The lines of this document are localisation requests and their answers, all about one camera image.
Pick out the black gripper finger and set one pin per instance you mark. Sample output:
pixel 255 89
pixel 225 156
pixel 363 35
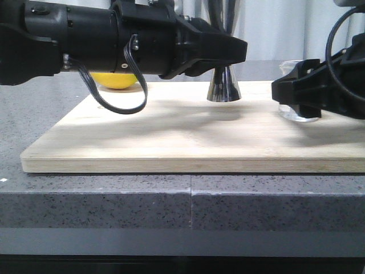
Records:
pixel 304 87
pixel 200 47

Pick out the clear glass beaker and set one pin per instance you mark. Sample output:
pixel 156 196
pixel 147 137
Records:
pixel 286 111

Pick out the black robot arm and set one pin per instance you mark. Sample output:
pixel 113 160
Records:
pixel 35 36

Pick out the yellow lemon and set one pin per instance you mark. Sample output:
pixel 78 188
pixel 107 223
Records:
pixel 114 80

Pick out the silver steel jigger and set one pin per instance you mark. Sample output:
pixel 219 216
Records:
pixel 223 16

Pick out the wooden cutting board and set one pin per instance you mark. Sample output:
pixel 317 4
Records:
pixel 180 131

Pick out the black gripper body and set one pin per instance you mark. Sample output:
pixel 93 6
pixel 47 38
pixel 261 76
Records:
pixel 161 45
pixel 349 68

